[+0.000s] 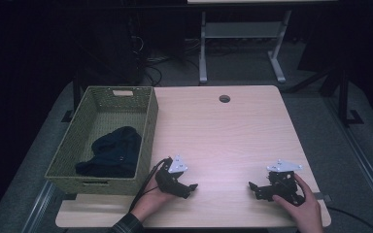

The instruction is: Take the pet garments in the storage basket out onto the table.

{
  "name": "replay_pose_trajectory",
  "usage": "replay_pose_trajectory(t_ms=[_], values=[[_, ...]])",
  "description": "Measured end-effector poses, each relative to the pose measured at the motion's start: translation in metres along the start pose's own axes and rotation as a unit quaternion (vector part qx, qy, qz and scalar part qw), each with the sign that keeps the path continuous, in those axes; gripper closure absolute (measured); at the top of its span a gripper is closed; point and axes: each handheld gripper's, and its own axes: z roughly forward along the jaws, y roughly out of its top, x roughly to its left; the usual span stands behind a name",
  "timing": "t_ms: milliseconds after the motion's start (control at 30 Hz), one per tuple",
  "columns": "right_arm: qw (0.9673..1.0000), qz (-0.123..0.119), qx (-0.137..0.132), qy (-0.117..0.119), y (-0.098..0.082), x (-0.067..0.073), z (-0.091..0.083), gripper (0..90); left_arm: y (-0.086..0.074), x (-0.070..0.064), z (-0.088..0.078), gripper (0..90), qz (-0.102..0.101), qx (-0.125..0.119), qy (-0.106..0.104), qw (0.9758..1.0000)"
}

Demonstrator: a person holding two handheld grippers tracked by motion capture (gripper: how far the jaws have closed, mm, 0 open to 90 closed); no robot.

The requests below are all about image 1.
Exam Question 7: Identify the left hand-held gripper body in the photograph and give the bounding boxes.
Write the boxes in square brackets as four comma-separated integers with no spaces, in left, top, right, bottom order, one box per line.
[154,154,191,199]

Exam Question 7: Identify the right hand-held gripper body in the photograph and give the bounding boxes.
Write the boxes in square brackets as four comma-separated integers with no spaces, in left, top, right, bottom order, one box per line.
[265,158,306,207]

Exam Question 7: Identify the person's left hand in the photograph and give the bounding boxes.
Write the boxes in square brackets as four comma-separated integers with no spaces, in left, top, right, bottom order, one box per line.
[130,174,177,223]

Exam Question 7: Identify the person's right hand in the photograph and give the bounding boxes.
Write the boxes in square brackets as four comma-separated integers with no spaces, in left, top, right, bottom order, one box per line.
[271,173,325,233]

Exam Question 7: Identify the dark cloth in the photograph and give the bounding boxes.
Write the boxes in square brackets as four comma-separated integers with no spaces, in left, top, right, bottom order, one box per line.
[75,125,143,179]

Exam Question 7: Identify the green woven basket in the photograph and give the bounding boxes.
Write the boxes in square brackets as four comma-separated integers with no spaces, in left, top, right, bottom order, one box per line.
[44,85,159,196]

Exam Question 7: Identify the black metal stand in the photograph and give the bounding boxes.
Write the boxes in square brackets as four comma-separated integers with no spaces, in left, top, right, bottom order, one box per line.
[319,62,365,128]
[60,72,83,123]

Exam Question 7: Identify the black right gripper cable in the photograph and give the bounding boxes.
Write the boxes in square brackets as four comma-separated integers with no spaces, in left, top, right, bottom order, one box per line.
[327,205,373,233]

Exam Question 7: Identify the grey metal floor rail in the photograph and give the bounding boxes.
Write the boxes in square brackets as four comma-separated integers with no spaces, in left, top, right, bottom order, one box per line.
[323,96,373,216]
[20,180,56,233]

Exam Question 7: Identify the bundle of floor cables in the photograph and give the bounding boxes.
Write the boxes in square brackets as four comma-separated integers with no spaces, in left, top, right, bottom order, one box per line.
[127,33,202,87]

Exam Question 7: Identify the white metal table frame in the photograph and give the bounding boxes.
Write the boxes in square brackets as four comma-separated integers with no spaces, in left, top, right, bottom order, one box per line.
[187,0,338,84]

